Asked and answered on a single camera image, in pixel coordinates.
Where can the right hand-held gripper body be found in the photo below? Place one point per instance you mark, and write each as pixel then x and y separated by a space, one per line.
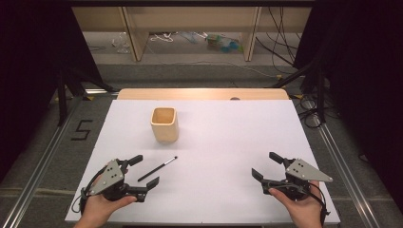
pixel 297 177

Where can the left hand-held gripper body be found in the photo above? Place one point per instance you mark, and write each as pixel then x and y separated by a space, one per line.
pixel 109 179

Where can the black pen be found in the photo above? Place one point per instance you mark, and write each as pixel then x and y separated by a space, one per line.
pixel 157 169

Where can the square wooden pen holder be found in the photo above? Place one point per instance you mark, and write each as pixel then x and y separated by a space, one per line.
pixel 164 125

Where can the person's left hand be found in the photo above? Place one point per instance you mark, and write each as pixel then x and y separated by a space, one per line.
pixel 99 207

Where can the person's right hand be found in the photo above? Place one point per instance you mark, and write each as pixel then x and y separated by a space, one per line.
pixel 301 209

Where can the white table board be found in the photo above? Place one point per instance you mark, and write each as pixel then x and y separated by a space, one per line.
pixel 215 148

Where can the black metal stand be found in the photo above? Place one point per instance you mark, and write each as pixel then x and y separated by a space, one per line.
pixel 312 79
pixel 68 88

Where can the light wooden table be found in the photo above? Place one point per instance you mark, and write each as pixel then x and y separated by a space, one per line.
pixel 202 94

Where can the dark curtain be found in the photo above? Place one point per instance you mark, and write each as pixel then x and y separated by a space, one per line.
pixel 367 79
pixel 28 69

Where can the green and blue plastic bags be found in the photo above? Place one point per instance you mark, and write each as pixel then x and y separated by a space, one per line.
pixel 223 43

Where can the light wooden shelf unit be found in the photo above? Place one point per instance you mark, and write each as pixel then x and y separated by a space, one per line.
pixel 190 19

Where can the long metal floor rail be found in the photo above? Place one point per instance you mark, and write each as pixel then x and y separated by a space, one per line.
pixel 34 177
pixel 345 171

